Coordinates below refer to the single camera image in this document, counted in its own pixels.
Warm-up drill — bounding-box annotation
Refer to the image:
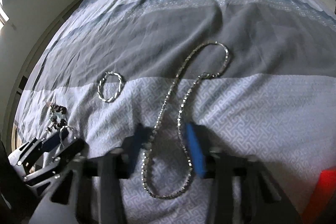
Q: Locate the dark beaded bracelet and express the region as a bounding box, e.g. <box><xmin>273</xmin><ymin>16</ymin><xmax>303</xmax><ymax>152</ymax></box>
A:
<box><xmin>45</xmin><ymin>101</ymin><xmax>68</xmax><ymax>134</ymax></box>

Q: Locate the striped duvet cover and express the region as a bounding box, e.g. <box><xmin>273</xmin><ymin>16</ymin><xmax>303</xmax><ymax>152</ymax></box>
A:
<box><xmin>15</xmin><ymin>0</ymin><xmax>335</xmax><ymax>212</ymax></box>

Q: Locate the red jewelry box tray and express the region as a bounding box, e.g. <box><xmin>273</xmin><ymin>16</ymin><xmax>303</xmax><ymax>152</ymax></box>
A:
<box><xmin>301</xmin><ymin>167</ymin><xmax>336</xmax><ymax>223</ymax></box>

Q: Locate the silver chain necklace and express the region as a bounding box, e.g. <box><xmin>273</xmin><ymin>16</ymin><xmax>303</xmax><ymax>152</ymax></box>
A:
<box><xmin>140</xmin><ymin>41</ymin><xmax>231</xmax><ymax>200</ymax></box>

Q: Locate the twisted silver hoop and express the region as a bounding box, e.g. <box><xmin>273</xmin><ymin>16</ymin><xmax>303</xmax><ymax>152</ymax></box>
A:
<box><xmin>97</xmin><ymin>71</ymin><xmax>125</xmax><ymax>103</ymax></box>
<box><xmin>59</xmin><ymin>125</ymin><xmax>77</xmax><ymax>147</ymax></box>

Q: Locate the window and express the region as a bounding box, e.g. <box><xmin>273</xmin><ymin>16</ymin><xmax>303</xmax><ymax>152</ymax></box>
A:
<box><xmin>0</xmin><ymin>0</ymin><xmax>9</xmax><ymax>30</ymax></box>

